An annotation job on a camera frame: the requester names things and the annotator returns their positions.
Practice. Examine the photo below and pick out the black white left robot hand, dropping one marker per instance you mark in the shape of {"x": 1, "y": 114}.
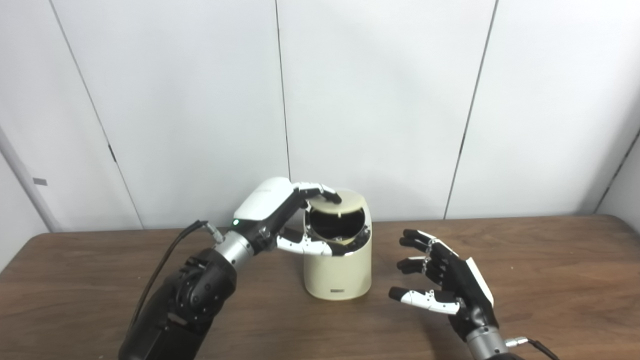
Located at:
{"x": 262, "y": 205}

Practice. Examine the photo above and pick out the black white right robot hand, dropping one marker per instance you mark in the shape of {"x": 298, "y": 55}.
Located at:
{"x": 465, "y": 290}

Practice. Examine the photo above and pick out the cream-colored desktop trash bin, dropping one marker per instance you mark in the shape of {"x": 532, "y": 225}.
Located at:
{"x": 337, "y": 275}

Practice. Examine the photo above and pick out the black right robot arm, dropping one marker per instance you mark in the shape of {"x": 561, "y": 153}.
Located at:
{"x": 487, "y": 345}

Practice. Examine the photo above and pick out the dark wall panel hinge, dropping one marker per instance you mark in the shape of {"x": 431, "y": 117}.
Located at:
{"x": 112, "y": 153}

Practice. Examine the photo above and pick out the small grey wall tag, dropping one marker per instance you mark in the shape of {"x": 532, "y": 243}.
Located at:
{"x": 40, "y": 181}

